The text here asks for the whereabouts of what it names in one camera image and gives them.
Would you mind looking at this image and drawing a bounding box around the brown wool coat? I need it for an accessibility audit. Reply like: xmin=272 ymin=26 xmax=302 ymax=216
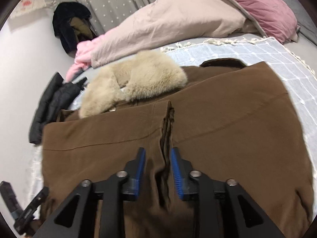
xmin=40 ymin=49 xmax=315 ymax=238

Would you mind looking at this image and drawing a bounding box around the black quilted jacket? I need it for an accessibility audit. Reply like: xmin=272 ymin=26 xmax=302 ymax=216
xmin=29 ymin=73 xmax=87 ymax=145

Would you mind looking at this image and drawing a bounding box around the pink fleece blanket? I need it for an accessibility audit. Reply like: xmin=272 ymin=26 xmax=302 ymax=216
xmin=65 ymin=34 xmax=105 ymax=82

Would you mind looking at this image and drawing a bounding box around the grey checked bed blanket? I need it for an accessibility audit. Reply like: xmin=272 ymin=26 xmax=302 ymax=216
xmin=30 ymin=36 xmax=317 ymax=219

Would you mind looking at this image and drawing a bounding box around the beige duvet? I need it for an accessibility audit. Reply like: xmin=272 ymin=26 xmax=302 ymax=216
xmin=91 ymin=0 xmax=258 ymax=68

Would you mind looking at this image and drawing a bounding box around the dark coat hanging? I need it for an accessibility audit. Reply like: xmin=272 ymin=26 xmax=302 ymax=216
xmin=52 ymin=2 xmax=97 ymax=54

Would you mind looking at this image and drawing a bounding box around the pink velvet pillow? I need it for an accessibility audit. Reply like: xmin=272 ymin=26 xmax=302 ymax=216
xmin=229 ymin=0 xmax=299 ymax=44

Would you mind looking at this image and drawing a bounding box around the grey quilted headboard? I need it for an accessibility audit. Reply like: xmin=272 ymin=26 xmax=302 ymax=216
xmin=283 ymin=0 xmax=316 ymax=45

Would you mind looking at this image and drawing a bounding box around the wall hanging picture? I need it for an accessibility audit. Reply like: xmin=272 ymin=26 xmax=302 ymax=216
xmin=10 ymin=0 xmax=55 ymax=19

